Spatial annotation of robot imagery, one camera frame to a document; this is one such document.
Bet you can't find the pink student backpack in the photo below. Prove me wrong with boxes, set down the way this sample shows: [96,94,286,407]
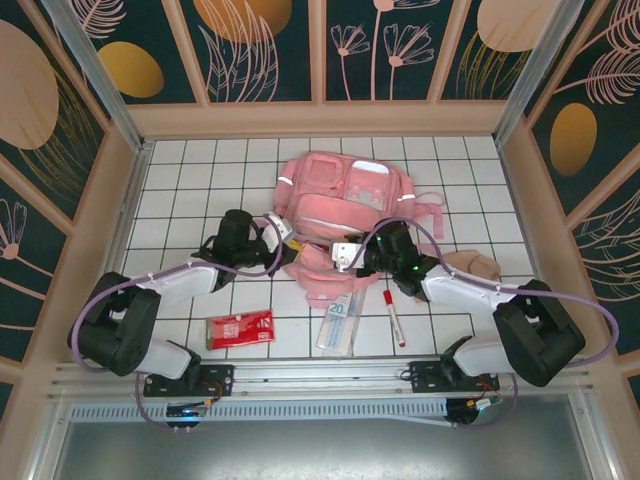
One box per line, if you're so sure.
[272,152,446,311]

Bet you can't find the red white marker pen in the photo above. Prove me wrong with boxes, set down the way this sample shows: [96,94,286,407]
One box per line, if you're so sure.
[382,289,407,350]

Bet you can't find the beige cloth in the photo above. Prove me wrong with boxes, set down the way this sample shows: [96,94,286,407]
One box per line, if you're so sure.
[442,249,502,281]

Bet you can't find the red tissue packet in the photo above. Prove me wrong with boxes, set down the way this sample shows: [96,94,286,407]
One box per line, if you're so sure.
[204,308,277,351]

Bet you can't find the clear ruler pack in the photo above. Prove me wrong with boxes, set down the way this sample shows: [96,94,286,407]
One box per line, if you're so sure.
[316,289,369,357]

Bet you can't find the grey metal sheet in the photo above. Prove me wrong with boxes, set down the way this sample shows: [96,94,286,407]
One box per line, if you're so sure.
[49,419,606,480]

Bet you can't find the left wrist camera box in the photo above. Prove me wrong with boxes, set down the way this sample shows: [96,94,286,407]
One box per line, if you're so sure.
[263,212,297,246]

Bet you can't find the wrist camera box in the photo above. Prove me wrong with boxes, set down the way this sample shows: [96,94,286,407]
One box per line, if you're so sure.
[263,212,297,246]
[330,240,366,274]

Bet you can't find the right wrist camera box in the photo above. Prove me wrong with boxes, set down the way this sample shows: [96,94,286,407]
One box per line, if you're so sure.
[330,240,366,274]

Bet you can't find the aluminium side rail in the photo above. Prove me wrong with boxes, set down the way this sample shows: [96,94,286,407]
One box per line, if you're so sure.
[494,139,566,356]
[74,142,154,361]

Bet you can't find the aluminium mounting rail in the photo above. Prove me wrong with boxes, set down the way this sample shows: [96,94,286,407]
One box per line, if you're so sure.
[49,353,594,401]

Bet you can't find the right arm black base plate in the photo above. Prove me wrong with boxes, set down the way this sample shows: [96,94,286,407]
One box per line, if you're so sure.
[409,359,501,396]

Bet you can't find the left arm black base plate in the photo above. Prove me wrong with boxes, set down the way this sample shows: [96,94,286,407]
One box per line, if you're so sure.
[143,363,236,399]

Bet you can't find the grey slotted cable duct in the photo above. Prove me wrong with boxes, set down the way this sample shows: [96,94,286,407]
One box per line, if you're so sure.
[69,397,451,427]

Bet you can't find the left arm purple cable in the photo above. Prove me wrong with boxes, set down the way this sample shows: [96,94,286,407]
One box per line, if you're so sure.
[67,219,286,432]

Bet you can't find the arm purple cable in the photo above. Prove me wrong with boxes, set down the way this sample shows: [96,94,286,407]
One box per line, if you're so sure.
[67,219,286,432]
[359,217,621,431]

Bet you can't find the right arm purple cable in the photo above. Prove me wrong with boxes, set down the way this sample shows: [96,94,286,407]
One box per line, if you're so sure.
[359,217,621,431]

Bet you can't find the wall panel orange circle leaves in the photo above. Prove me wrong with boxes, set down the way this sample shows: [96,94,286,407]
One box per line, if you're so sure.
[167,0,321,106]

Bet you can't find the wall panel with yellow oval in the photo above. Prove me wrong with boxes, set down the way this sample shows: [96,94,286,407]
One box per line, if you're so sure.
[64,0,209,106]

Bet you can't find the wall panel pink flowers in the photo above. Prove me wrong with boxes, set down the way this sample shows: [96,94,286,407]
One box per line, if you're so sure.
[319,0,454,104]

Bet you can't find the wall panel fern leaves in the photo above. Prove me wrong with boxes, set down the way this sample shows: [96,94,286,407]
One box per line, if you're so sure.
[567,184,640,359]

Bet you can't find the wall panel oval and fern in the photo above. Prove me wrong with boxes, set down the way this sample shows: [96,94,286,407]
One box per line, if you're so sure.
[522,0,640,216]

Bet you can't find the wall panel single flower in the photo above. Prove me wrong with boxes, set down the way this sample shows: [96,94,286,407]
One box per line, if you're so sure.
[0,154,76,364]

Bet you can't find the aluminium corner post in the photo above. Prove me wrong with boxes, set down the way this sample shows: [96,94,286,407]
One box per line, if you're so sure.
[42,0,146,151]
[492,0,586,146]

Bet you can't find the wall panel beige circle feathers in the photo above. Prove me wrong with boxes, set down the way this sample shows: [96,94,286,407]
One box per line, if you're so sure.
[437,0,561,101]

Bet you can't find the wall panel large beige circle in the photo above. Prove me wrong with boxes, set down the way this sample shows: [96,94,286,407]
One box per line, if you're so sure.
[0,0,111,226]

